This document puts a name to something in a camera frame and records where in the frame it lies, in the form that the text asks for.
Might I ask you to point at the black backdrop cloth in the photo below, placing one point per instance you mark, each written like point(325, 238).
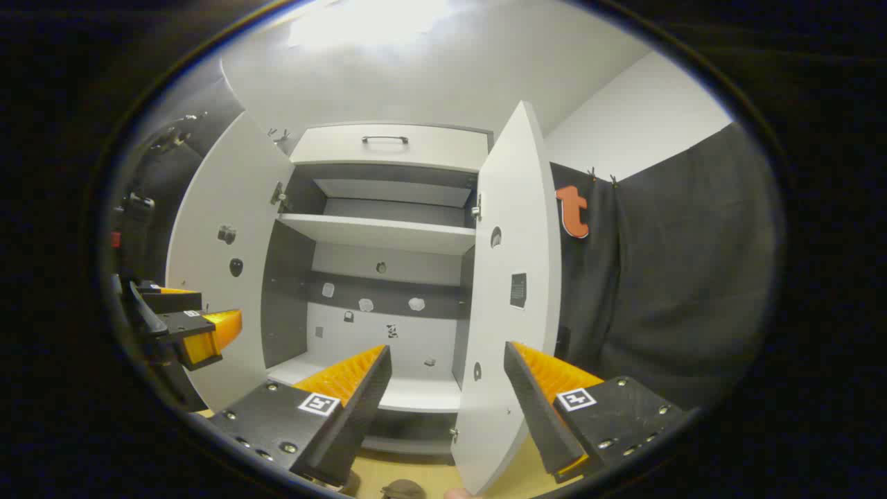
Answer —
point(575, 277)
point(693, 277)

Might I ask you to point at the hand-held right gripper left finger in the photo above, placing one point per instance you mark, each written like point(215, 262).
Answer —
point(360, 416)

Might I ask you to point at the white shoe cabinet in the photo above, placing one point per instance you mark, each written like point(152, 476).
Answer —
point(388, 267)

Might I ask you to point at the white cabinet drawer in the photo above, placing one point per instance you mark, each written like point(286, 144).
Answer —
point(388, 156)

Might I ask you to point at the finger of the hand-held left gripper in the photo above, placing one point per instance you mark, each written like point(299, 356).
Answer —
point(190, 329)
point(177, 301)

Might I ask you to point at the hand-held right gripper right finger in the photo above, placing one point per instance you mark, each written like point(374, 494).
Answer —
point(537, 409)

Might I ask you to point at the white cabinet shelf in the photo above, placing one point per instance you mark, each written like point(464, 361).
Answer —
point(423, 395)
point(374, 232)

